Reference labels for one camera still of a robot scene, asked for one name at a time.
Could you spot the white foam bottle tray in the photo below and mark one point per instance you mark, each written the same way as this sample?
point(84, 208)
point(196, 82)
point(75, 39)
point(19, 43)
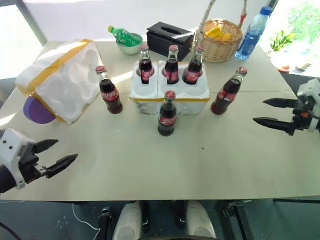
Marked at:
point(172, 102)

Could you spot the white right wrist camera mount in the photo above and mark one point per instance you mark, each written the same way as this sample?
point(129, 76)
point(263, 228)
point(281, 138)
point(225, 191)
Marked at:
point(311, 87)

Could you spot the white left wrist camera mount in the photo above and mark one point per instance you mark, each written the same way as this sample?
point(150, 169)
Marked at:
point(11, 145)

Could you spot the white foam lid yellow tape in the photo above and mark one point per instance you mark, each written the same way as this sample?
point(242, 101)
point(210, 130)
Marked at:
point(62, 77)

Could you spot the yellow fruit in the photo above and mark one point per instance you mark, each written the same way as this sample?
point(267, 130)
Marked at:
point(213, 32)
point(225, 37)

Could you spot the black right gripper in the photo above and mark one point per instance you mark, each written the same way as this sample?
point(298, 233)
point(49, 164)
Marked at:
point(301, 115)

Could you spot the black table frame strut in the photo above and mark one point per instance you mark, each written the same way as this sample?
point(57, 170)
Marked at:
point(237, 220)

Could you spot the purple round bowl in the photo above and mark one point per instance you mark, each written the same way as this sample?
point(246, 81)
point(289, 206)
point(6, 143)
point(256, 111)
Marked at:
point(36, 112)

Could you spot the blue plastic water bottle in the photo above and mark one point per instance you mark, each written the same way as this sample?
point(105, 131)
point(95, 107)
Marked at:
point(252, 35)

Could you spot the silver green bowl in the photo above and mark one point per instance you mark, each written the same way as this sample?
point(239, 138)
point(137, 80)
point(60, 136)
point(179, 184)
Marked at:
point(128, 49)

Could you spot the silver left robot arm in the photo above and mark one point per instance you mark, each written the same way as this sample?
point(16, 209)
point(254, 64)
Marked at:
point(5, 178)

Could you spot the dark grey window post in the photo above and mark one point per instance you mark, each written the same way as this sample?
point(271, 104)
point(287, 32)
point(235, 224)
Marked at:
point(32, 20)

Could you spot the black tissue box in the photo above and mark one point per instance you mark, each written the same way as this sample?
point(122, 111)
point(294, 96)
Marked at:
point(165, 42)

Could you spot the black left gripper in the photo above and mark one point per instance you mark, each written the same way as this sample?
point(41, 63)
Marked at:
point(28, 162)

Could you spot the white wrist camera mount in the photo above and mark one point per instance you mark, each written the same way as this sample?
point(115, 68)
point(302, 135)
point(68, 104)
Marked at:
point(11, 145)
point(311, 87)

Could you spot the black clamp bracket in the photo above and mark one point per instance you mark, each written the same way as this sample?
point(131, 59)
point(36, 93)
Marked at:
point(105, 222)

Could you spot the glass cola bottle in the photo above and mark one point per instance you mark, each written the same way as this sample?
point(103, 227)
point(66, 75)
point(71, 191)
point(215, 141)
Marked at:
point(110, 95)
point(167, 117)
point(172, 68)
point(225, 96)
point(146, 67)
point(193, 71)

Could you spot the green plastic soda bottle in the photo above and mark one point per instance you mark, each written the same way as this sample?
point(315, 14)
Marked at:
point(123, 36)

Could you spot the green potted plant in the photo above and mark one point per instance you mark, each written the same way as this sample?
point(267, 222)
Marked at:
point(281, 41)

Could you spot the white rounded shape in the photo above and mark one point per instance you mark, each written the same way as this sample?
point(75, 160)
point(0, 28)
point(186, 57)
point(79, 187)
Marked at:
point(200, 221)
point(127, 222)

